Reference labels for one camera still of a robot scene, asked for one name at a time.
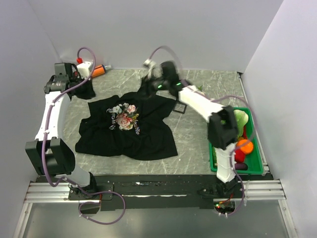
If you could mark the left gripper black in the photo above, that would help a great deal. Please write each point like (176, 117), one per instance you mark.
(90, 93)

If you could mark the orange black cylinder tool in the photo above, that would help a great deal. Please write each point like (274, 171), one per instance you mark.
(100, 70)

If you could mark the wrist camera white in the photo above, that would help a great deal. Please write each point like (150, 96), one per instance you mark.
(149, 64)
(85, 68)

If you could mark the purple toy eggplant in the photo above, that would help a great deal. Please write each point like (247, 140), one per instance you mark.
(241, 166)

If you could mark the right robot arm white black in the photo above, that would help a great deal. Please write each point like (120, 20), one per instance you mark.
(222, 129)

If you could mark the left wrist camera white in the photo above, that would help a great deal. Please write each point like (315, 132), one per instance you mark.
(85, 68)

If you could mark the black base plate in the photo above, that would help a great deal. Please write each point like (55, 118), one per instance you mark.
(163, 191)

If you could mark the orange toy fruit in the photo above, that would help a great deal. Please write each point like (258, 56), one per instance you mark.
(245, 146)

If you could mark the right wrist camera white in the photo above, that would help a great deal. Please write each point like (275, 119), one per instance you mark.
(149, 64)

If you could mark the black printed t-shirt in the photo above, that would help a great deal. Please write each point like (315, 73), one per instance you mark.
(128, 125)

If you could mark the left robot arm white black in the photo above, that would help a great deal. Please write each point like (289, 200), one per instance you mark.
(48, 153)

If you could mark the green toy lettuce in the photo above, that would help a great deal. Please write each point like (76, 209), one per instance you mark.
(241, 120)

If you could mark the black wire frame stand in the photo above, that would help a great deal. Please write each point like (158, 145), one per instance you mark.
(179, 107)

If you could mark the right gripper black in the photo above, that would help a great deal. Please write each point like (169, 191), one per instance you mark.
(147, 86)

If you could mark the clear plastic bag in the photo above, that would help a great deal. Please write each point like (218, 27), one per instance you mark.
(69, 55)

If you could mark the red toy pepper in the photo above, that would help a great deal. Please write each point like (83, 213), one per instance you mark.
(239, 154)

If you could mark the green plastic bin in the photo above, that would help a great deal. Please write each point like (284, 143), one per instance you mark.
(252, 160)

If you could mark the white toy radish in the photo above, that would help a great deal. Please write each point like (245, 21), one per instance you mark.
(200, 89)

